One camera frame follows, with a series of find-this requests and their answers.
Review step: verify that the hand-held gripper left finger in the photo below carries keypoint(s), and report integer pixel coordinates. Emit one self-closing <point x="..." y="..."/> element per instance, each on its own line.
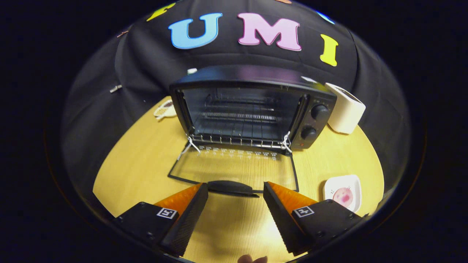
<point x="184" y="226"/>

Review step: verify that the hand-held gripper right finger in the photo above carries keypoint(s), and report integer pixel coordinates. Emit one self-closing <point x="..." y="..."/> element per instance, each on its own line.
<point x="281" y="223"/>

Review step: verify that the white square plate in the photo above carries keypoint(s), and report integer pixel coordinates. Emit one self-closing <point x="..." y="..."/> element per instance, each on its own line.
<point x="331" y="186"/>

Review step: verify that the pink ham slice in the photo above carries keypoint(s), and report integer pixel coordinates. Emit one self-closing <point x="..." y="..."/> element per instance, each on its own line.
<point x="343" y="196"/>

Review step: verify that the black toaster oven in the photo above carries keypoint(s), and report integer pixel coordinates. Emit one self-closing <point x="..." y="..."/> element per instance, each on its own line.
<point x="241" y="75"/>

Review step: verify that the white bread toaster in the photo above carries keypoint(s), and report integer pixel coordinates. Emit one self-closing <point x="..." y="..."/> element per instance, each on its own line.
<point x="343" y="113"/>

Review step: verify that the white dish of grains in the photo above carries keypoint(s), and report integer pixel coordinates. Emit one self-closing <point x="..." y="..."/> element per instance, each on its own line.
<point x="164" y="109"/>

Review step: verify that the metal clip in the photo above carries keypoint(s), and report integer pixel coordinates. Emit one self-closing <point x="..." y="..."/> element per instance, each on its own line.
<point x="116" y="88"/>

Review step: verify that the small white bottle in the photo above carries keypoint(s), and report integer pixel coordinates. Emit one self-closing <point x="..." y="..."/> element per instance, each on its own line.
<point x="192" y="71"/>

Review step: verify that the red clip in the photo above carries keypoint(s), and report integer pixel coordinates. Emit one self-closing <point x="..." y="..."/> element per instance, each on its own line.
<point x="123" y="34"/>

